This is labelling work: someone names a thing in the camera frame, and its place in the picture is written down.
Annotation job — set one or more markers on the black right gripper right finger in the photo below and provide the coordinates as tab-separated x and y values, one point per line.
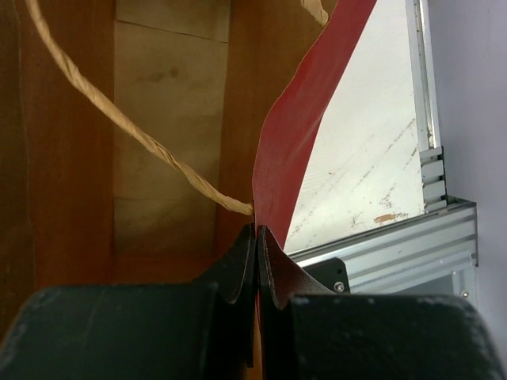
309	332

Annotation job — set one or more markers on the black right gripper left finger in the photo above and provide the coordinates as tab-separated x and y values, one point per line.
203	329

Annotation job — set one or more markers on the aluminium table frame rail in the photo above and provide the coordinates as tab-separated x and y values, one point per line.
374	194

